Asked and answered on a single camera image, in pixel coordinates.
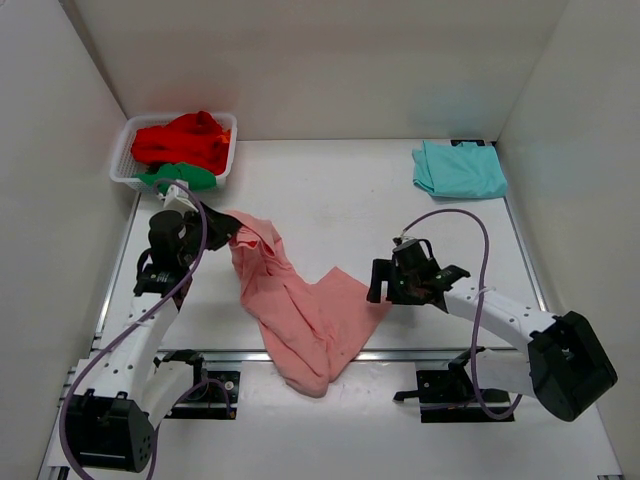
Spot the white plastic basket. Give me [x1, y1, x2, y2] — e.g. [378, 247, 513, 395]
[109, 110, 237, 192]

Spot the teal t shirt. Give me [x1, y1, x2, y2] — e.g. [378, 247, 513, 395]
[412, 140, 508, 200]

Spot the pink t shirt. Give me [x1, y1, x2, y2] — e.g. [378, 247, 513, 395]
[229, 210, 391, 398]

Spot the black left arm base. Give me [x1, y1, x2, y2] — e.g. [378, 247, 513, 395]
[153, 349, 241, 421]

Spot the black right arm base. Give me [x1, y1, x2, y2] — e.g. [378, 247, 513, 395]
[393, 350, 515, 424]

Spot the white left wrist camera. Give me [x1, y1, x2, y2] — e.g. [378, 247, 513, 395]
[162, 180, 197, 215]

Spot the green t shirt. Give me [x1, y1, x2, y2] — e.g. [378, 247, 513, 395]
[135, 162, 217, 192]

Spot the red t shirt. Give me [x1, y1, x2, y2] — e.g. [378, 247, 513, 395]
[131, 111, 231, 175]

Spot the black label plate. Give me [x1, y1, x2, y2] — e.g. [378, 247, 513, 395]
[450, 139, 486, 148]

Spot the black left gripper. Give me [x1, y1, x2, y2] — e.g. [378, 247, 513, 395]
[182, 196, 246, 259]

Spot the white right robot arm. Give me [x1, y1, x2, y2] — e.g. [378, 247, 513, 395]
[367, 239, 618, 421]

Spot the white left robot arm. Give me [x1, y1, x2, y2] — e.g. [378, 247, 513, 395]
[59, 206, 242, 479]

